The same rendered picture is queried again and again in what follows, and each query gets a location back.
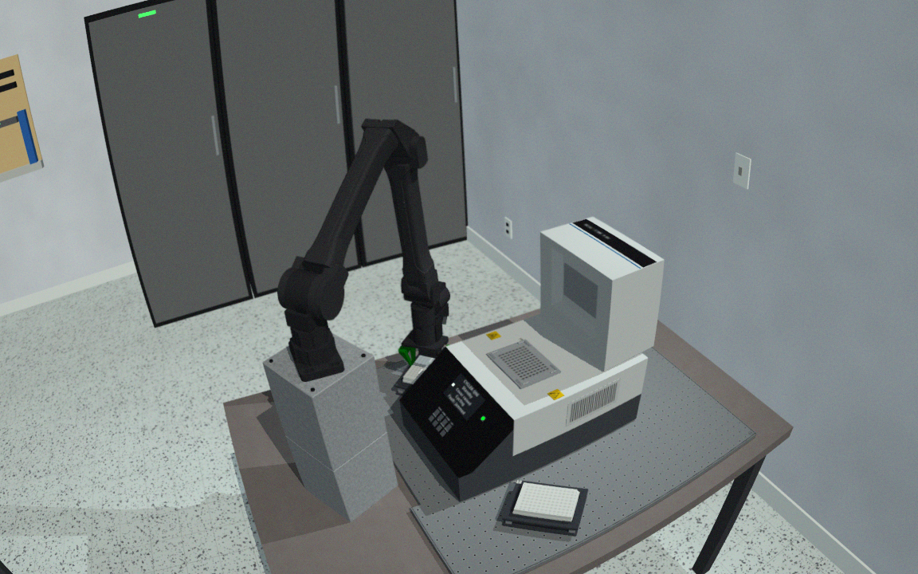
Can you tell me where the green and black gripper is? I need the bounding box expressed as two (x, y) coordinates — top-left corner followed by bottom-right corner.
(398, 322), (449, 366)

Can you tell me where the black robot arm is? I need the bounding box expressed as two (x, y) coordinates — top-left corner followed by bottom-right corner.
(277, 119), (450, 382)

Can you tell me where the white well pcr plate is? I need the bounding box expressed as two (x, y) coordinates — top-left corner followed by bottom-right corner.
(512, 482), (580, 522)

